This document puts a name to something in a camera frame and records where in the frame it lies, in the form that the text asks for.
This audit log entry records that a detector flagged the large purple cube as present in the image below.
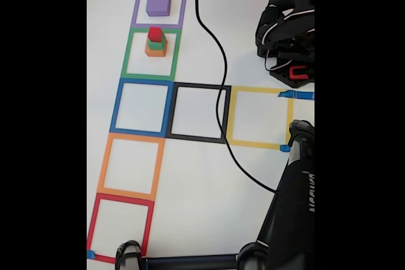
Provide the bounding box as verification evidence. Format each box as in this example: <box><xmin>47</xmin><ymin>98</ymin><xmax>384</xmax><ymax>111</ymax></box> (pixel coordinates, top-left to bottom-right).
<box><xmin>146</xmin><ymin>0</ymin><xmax>172</xmax><ymax>17</ymax></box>

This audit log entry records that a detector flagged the small red cube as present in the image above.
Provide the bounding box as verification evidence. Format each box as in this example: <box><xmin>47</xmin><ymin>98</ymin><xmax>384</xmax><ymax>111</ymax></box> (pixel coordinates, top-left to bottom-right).
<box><xmin>147</xmin><ymin>27</ymin><xmax>164</xmax><ymax>42</ymax></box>

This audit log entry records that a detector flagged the green cube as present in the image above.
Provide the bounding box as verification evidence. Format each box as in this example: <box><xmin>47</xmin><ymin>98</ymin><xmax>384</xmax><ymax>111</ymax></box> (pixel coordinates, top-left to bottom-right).
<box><xmin>147</xmin><ymin>36</ymin><xmax>166</xmax><ymax>51</ymax></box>

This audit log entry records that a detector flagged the orange cube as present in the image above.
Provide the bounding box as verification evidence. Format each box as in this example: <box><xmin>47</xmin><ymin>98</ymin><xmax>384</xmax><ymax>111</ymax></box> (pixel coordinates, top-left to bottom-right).
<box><xmin>145</xmin><ymin>39</ymin><xmax>168</xmax><ymax>58</ymax></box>

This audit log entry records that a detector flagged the blue tape strip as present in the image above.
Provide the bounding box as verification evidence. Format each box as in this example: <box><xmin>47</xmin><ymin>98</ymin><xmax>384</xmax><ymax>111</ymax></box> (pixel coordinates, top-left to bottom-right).
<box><xmin>278</xmin><ymin>90</ymin><xmax>315</xmax><ymax>101</ymax></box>

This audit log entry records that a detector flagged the black tripod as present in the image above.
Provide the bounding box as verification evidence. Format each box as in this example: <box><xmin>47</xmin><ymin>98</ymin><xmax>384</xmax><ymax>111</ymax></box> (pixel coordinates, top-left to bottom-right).
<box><xmin>115</xmin><ymin>120</ymin><xmax>315</xmax><ymax>270</ymax></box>

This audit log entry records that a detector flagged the purple square frame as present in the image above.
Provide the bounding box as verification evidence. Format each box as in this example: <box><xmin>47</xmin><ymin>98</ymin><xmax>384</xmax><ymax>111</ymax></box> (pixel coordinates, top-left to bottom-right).
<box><xmin>130</xmin><ymin>0</ymin><xmax>188</xmax><ymax>30</ymax></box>

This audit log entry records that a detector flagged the black cable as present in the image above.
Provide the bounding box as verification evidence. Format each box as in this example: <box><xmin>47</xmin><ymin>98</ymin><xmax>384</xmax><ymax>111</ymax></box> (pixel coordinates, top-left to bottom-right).
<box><xmin>191</xmin><ymin>0</ymin><xmax>279</xmax><ymax>194</ymax></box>

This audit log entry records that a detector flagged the blue square frame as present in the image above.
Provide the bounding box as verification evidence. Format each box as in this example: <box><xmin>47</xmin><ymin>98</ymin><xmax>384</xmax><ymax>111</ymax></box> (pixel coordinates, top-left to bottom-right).
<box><xmin>109</xmin><ymin>78</ymin><xmax>175</xmax><ymax>138</ymax></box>

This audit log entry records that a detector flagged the black square frame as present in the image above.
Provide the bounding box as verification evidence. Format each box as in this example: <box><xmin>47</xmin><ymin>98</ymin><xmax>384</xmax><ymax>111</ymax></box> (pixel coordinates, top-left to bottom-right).
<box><xmin>165</xmin><ymin>82</ymin><xmax>232</xmax><ymax>144</ymax></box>

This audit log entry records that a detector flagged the yellow square frame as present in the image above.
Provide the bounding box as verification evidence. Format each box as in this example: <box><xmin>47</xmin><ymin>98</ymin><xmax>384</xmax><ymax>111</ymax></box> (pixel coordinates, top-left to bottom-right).
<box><xmin>226</xmin><ymin>85</ymin><xmax>294</xmax><ymax>150</ymax></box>

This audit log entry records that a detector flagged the orange square frame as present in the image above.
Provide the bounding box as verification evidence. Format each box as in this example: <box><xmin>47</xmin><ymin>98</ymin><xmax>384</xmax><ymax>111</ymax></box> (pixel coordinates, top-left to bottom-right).
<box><xmin>97</xmin><ymin>132</ymin><xmax>166</xmax><ymax>202</ymax></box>

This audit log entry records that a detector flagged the red square frame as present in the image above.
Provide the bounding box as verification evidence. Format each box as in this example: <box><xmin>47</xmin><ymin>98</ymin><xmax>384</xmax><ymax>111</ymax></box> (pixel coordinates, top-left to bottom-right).
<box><xmin>87</xmin><ymin>192</ymin><xmax>155</xmax><ymax>264</ymax></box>

